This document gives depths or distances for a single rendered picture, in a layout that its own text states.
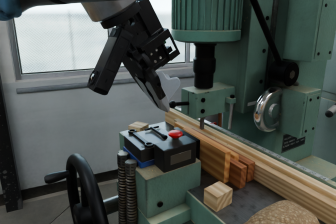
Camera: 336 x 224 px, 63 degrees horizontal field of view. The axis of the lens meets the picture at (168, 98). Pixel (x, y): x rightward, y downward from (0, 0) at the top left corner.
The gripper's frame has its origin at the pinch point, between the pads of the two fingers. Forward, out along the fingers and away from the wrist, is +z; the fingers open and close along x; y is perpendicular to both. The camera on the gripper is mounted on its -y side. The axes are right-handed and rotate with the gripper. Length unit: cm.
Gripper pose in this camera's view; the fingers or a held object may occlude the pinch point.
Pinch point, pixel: (161, 108)
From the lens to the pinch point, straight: 54.0
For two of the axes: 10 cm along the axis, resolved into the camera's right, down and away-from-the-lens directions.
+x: -5.4, -2.4, 8.1
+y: 7.3, -6.1, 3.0
